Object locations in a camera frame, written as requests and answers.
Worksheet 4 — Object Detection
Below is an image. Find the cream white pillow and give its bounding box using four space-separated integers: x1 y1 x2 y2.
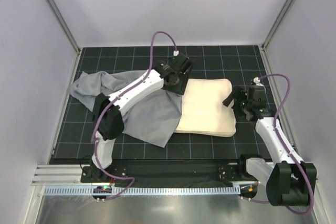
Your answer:
175 79 236 137

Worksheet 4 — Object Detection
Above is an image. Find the grey fabric pillowcase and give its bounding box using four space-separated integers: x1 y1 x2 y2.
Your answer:
67 70 182 147

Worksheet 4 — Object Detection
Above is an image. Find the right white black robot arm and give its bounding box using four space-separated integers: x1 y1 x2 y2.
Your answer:
223 84 317 207

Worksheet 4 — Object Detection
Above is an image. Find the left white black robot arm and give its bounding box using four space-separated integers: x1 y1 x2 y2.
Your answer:
91 51 193 183

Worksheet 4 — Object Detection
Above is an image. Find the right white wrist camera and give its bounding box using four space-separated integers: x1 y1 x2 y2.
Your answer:
251 77 266 90

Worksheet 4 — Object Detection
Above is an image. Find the right aluminium frame post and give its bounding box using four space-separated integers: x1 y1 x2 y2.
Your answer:
260 0 295 51

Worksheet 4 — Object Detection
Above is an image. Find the aluminium frame post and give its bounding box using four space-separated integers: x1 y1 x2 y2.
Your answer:
260 0 295 51
46 0 81 55

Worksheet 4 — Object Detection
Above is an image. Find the slotted grey cable duct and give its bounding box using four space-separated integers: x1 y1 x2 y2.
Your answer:
44 185 240 196

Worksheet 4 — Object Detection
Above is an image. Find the aluminium front rail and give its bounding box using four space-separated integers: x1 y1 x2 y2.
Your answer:
31 165 82 186

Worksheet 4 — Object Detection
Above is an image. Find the left aluminium frame post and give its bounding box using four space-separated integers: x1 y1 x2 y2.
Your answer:
46 0 81 55

